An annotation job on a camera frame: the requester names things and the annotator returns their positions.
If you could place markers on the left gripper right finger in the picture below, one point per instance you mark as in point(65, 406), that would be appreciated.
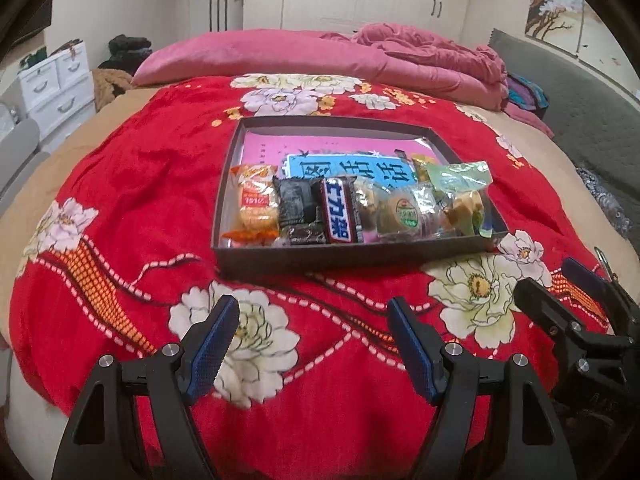
point(493, 419)

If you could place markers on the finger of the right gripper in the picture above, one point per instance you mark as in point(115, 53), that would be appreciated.
point(615, 301)
point(551, 316)

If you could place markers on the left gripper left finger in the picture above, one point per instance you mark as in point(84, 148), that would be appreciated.
point(103, 437)

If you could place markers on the Snickers chocolate bar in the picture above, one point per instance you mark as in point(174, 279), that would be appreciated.
point(337, 201)

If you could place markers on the black snack packet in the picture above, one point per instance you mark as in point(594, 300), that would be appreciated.
point(299, 216)

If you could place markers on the clear plastic candy packet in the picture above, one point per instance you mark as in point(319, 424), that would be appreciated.
point(434, 222)

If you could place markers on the round green pastry packet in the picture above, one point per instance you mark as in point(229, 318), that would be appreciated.
point(399, 215)

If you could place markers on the yellow snack packet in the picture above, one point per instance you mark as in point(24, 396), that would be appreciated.
point(421, 164)

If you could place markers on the clear packet brown pastry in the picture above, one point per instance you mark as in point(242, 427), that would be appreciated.
point(370, 197)

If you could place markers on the grey padded headboard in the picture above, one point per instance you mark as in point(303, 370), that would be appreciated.
point(593, 124)

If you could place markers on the pink and blue book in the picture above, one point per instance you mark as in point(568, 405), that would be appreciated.
point(387, 162)

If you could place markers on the colourful folded clothes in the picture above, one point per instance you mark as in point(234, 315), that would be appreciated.
point(526, 94)

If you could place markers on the red floral blanket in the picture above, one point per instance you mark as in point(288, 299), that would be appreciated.
point(312, 387)

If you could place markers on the grey cardboard box tray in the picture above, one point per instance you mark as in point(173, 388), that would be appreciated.
point(247, 261)

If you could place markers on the orange cracker packet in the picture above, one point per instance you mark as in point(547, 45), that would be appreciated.
point(257, 214)

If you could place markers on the pink quilt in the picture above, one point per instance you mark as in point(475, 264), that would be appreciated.
point(400, 55)

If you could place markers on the white drawer cabinet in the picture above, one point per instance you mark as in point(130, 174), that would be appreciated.
point(58, 94)

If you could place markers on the dark clothes pile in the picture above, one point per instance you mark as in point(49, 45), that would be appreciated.
point(127, 53)

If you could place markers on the flower wall painting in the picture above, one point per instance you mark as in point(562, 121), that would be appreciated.
point(575, 28)

